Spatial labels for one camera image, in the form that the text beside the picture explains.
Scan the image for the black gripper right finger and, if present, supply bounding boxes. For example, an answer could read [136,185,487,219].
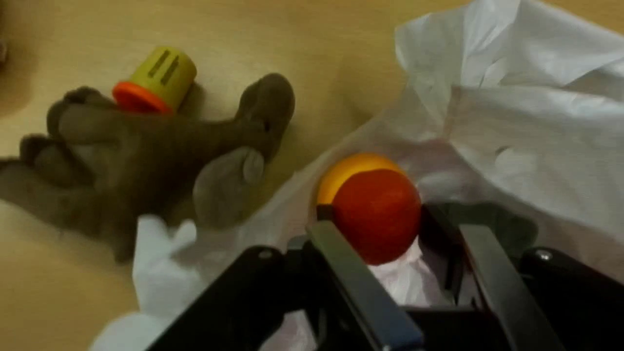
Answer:
[456,223,567,351]

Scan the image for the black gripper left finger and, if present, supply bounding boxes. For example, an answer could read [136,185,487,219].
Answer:
[304,219,425,351]

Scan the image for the red round toy fruit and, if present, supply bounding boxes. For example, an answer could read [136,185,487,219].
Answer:
[314,150,425,267]

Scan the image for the brown moose plush toy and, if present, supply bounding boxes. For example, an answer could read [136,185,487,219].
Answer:
[0,70,298,263]

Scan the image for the yellow cylinder toy orange cap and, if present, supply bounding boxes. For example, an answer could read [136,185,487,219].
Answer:
[109,43,199,119]

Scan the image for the white plastic carrier bag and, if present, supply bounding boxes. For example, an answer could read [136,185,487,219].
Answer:
[87,0,624,351]

